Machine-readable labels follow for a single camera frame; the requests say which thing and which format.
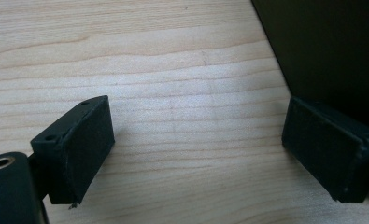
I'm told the brown compartment box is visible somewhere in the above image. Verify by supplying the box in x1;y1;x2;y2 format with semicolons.
250;0;369;134

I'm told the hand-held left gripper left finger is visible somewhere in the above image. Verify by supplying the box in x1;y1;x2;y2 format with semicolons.
30;94;116;206

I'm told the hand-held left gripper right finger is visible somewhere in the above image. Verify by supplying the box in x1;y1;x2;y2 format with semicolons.
280;95;369;203

